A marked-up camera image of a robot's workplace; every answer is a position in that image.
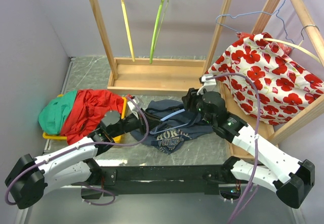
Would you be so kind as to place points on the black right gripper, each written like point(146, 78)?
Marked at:
point(189, 99)

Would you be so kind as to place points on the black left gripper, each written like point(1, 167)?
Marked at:
point(152, 120)

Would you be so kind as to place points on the navy blue tank top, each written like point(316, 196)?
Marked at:
point(172, 140)

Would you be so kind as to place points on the yellow plastic tray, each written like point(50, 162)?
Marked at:
point(116, 139)

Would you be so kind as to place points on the light blue plastic hanger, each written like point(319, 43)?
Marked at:
point(155, 131)

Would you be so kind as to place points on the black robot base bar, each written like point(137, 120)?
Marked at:
point(127, 180)

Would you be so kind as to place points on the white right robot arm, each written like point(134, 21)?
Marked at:
point(290, 178)

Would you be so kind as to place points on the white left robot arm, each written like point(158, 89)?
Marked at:
point(31, 178)

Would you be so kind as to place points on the green hanger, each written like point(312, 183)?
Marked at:
point(157, 26)

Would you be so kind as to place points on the cream wooden hanger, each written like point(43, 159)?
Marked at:
point(297, 46)

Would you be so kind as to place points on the yellow hanger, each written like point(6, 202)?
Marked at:
point(128, 32)

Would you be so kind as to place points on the red garment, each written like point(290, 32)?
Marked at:
point(89, 108)

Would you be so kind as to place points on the poppy print garment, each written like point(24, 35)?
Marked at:
point(263, 80)

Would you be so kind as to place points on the green garment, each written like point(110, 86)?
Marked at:
point(54, 114)

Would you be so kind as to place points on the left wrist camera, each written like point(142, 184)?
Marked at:
point(134, 104)

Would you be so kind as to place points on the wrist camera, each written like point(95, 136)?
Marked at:
point(134, 104)
point(208, 84)

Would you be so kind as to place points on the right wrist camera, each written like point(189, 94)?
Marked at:
point(208, 84)

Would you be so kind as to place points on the blue wire hanger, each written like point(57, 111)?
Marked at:
point(275, 13)

